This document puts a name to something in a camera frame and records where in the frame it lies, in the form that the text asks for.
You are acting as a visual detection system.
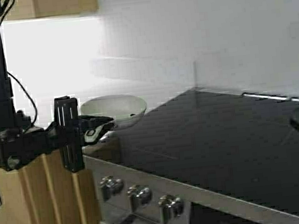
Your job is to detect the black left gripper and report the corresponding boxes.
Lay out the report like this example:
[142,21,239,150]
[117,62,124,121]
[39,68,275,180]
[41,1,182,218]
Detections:
[0,96,115,172]

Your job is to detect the white frying pan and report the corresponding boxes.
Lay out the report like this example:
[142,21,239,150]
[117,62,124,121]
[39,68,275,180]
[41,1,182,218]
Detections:
[80,94,147,132]

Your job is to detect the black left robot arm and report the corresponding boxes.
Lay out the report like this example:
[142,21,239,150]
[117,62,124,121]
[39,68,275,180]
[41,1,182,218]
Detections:
[0,0,113,173]

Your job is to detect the chrome stove knob left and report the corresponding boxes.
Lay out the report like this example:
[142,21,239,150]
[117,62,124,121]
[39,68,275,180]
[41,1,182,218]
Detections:
[99,176,124,201]

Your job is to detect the chrome stove knob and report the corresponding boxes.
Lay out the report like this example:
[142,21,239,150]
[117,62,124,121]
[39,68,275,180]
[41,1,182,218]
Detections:
[158,195,185,224]
[99,176,124,201]
[127,185,152,212]

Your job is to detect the chrome stove knob middle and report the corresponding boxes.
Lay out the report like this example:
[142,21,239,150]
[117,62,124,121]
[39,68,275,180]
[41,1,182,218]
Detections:
[127,185,152,212]

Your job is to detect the stainless steel stove front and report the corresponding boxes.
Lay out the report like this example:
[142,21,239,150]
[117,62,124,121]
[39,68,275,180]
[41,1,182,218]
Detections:
[84,156,299,224]

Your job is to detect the wooden cabinet side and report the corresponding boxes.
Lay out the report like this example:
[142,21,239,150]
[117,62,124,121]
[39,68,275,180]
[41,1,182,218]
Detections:
[0,151,101,224]

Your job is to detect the chrome stove knob right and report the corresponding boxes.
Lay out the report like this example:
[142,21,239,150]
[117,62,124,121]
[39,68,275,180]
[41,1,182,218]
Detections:
[158,195,185,224]

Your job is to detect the wooden upper cabinet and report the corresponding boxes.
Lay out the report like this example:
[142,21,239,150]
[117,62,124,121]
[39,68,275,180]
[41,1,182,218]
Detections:
[5,0,99,21]

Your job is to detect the black glass cooktop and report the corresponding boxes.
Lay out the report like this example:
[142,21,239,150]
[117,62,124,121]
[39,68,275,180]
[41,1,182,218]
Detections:
[84,76,299,224]

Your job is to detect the steel stove vent trim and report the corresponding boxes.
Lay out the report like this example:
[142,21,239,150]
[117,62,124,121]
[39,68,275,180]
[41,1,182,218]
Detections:
[241,92,299,102]

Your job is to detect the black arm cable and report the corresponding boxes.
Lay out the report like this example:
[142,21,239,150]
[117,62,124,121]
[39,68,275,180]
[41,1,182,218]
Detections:
[7,69,39,127]

